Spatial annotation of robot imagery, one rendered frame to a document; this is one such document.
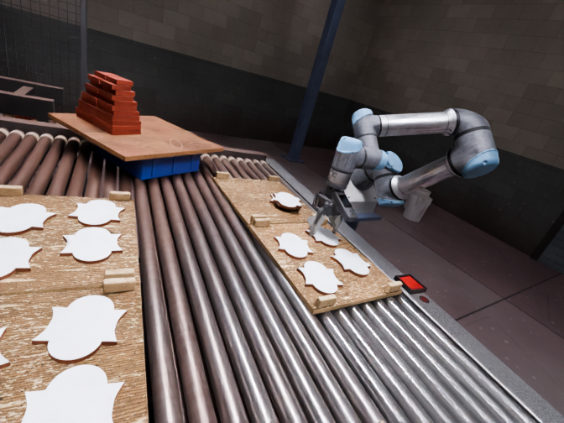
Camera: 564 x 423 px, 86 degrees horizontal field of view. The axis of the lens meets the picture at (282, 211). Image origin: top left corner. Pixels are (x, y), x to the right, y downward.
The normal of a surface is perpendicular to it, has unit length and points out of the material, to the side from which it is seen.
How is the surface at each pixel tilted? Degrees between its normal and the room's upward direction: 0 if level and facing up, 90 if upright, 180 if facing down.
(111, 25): 90
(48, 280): 0
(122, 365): 0
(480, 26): 90
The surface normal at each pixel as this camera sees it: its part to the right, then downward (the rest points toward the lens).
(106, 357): 0.26, -0.87
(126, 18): 0.50, 0.48
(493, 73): -0.83, 0.02
